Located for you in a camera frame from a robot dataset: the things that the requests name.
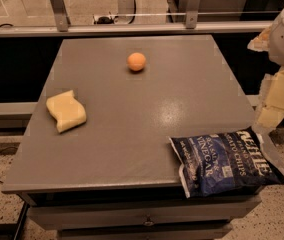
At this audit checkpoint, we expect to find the orange fruit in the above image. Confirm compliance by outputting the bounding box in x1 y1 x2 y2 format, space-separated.
127 53 146 72

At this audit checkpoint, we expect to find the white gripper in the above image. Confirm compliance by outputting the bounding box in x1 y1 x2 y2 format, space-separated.
247 9 284 129

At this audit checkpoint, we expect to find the yellow sponge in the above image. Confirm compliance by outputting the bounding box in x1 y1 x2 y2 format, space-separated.
46 90 87 133

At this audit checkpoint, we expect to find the metal drawer knob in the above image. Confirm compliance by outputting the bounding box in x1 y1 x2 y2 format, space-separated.
143 217 154 227

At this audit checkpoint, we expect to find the grey drawer cabinet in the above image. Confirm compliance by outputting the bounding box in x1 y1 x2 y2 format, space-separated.
3 35 260 240

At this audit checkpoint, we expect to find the metal railing frame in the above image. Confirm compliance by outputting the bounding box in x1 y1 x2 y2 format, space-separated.
0 0 283 37

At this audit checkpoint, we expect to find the blue chip bag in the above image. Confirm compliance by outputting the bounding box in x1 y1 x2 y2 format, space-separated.
170 128 284 198

